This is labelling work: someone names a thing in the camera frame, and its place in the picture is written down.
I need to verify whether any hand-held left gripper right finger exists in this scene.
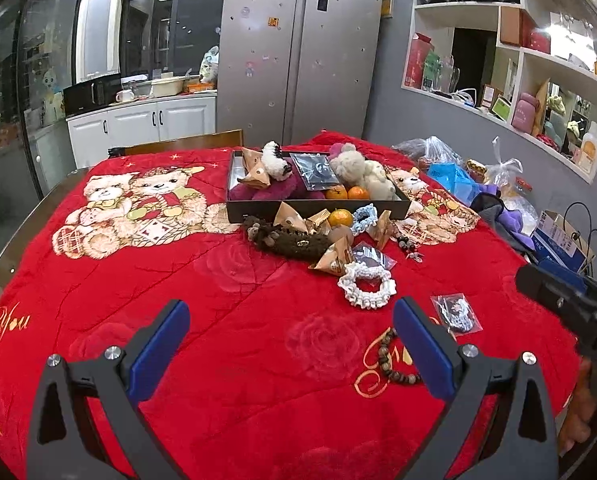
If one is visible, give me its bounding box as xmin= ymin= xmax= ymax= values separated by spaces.
xmin=393 ymin=296 xmax=559 ymax=480

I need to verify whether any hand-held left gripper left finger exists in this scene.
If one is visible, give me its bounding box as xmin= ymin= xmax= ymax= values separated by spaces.
xmin=26 ymin=300 xmax=189 ymax=480

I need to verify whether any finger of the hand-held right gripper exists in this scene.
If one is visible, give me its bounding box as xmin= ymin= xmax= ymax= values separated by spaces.
xmin=515 ymin=262 xmax=588 ymax=343

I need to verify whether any blue scrunchie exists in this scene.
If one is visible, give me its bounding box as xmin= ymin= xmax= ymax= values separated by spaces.
xmin=351 ymin=203 xmax=380 ymax=234

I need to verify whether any dark rectangular tray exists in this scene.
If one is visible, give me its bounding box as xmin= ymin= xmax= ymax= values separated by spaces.
xmin=226 ymin=149 xmax=412 ymax=224

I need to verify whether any person's right hand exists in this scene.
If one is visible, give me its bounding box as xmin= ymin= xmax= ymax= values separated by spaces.
xmin=557 ymin=359 xmax=597 ymax=457

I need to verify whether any small bag with black-white trinket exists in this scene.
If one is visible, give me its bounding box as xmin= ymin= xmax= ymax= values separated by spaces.
xmin=431 ymin=293 xmax=482 ymax=337

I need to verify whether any cardboard box with blue print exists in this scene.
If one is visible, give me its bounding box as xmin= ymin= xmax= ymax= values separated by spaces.
xmin=532 ymin=209 xmax=596 ymax=273

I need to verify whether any white scrunchie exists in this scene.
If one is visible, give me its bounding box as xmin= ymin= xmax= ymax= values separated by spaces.
xmin=337 ymin=260 xmax=395 ymax=310

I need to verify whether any red printed blanket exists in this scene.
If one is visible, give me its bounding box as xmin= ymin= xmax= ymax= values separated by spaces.
xmin=0 ymin=130 xmax=585 ymax=480

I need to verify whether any clear bag with dark trinket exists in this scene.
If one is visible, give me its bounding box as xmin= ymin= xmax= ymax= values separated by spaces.
xmin=351 ymin=242 xmax=397 ymax=274

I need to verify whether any dark bead trinket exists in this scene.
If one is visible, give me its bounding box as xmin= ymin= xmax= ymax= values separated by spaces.
xmin=395 ymin=232 xmax=425 ymax=264

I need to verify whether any clear plastic bag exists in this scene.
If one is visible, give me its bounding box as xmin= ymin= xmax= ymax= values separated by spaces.
xmin=484 ymin=136 xmax=525 ymax=188
xmin=392 ymin=136 xmax=463 ymax=171

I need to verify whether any brown plush heart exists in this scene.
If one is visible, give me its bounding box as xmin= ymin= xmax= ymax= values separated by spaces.
xmin=328 ymin=225 xmax=355 ymax=249

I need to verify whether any blue plastic bag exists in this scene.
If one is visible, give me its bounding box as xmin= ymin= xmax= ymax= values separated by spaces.
xmin=427 ymin=162 xmax=481 ymax=202

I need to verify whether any yellow bottle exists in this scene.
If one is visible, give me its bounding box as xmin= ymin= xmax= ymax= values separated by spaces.
xmin=578 ymin=121 xmax=597 ymax=173

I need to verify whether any dark brown fuzzy scrunchie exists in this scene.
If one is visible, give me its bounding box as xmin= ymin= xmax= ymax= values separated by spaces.
xmin=242 ymin=215 xmax=332 ymax=262

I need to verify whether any pink bag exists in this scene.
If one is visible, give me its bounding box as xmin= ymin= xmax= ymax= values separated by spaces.
xmin=511 ymin=92 xmax=540 ymax=135

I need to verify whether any cream teddy bear plush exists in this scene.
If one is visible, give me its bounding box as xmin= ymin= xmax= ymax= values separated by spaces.
xmin=331 ymin=147 xmax=397 ymax=202

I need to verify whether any maroon plush toy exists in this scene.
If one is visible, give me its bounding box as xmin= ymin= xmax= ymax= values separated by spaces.
xmin=228 ymin=167 xmax=325 ymax=204

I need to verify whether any black card in clear bag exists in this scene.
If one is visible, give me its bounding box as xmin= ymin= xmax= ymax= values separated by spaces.
xmin=290 ymin=152 xmax=340 ymax=192

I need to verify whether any wooden chair back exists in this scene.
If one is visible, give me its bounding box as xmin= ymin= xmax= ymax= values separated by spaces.
xmin=123 ymin=129 xmax=244 ymax=157

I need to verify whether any black and white plush toy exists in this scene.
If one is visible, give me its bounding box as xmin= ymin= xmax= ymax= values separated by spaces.
xmin=262 ymin=141 xmax=295 ymax=182

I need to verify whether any white kitchen cabinet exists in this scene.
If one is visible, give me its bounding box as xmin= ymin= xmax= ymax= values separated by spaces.
xmin=67 ymin=92 xmax=218 ymax=169

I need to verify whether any glass pitcher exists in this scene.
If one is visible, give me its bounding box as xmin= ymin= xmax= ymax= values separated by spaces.
xmin=440 ymin=56 xmax=461 ymax=94

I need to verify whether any green box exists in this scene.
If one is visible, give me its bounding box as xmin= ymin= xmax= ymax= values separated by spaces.
xmin=423 ymin=51 xmax=442 ymax=93

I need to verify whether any red gift box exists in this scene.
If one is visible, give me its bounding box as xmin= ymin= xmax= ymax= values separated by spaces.
xmin=406 ymin=33 xmax=435 ymax=91

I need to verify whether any cream plastic basin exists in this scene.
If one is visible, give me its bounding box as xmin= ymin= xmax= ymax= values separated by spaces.
xmin=150 ymin=75 xmax=187 ymax=99

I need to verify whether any black microwave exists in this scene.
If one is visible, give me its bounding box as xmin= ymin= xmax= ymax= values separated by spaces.
xmin=63 ymin=73 xmax=122 ymax=116

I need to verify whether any printed plastic bag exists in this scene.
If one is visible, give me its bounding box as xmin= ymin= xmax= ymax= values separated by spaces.
xmin=199 ymin=45 xmax=220 ymax=84

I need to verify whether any silver refrigerator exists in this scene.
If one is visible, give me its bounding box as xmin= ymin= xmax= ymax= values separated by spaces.
xmin=217 ymin=0 xmax=382 ymax=147

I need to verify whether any wooden bead bracelet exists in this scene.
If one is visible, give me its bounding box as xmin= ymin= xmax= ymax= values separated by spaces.
xmin=375 ymin=327 xmax=424 ymax=387

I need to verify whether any black cable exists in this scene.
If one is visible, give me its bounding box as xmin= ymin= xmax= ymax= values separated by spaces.
xmin=562 ymin=202 xmax=597 ymax=273

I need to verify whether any white wall shelf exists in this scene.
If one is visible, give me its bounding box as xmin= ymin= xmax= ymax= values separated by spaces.
xmin=401 ymin=0 xmax=597 ymax=184

